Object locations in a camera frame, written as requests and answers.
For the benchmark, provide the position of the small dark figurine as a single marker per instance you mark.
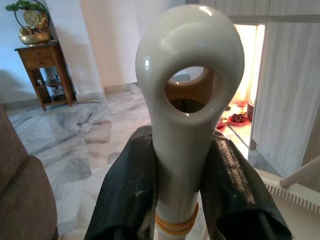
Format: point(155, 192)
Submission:
point(53, 81)

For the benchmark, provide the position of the brass bowl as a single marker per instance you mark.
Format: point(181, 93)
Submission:
point(34, 38)

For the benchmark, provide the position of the brown fabric sofa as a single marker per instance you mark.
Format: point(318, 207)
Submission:
point(20, 190)

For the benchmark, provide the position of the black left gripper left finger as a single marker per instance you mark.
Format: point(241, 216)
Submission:
point(125, 190)

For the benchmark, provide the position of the brown round stool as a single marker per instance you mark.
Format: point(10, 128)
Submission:
point(185, 90)

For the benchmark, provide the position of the brown wooden side table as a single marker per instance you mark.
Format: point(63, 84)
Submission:
point(37, 56)

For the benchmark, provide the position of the grey wood-grain cabinet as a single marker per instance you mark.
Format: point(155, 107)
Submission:
point(287, 87)

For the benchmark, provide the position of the red pot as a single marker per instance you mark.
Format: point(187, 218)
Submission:
point(250, 108)

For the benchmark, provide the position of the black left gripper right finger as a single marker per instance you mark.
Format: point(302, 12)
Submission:
point(235, 190)

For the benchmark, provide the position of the orange rubber band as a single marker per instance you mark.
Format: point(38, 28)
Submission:
point(172, 226)

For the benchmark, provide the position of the red tray with cups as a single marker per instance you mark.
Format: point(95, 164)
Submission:
point(238, 119)

